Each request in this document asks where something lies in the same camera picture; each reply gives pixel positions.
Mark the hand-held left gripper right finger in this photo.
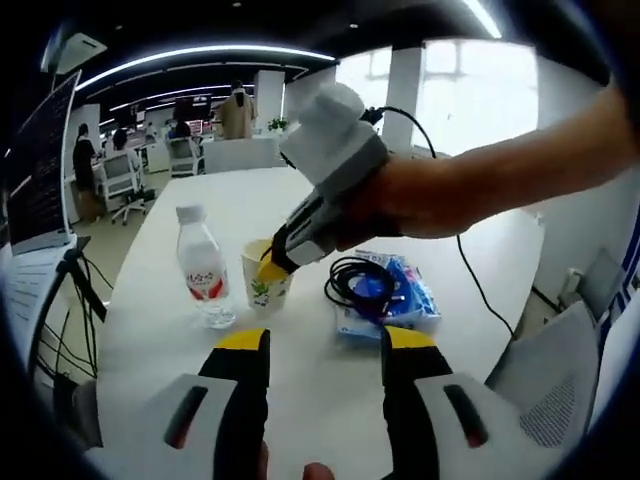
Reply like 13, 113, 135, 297
382, 325, 539, 480

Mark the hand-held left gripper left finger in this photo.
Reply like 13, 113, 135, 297
144, 328, 272, 480

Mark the white paper cup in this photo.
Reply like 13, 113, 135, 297
240, 238, 295, 321

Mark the blue plastic packet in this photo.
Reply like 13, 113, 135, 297
333, 247, 401, 349

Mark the blue flowered tissue pack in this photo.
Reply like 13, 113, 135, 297
384, 252, 442, 331

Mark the clear plastic water bottle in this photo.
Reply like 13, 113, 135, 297
174, 203, 237, 330

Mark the person's right hand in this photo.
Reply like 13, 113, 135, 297
337, 155, 474, 251

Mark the person's left hand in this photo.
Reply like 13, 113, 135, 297
257, 439, 337, 480

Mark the white desk partition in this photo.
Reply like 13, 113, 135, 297
202, 134, 281, 174

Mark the white table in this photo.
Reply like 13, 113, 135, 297
97, 167, 546, 480

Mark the white office chair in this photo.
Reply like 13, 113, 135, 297
102, 152, 149, 226
167, 137, 206, 177

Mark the grey mesh office chair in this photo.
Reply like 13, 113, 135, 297
487, 299, 601, 451

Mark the black tripod stand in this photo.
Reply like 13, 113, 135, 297
29, 234, 109, 391

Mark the large display screen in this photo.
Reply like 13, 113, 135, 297
7, 69, 84, 251

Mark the ceiling air conditioner unit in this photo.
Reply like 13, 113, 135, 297
42, 32, 109, 76

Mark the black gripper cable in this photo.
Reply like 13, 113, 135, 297
362, 105, 517, 339

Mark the blue framed wall board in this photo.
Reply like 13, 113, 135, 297
607, 239, 640, 321

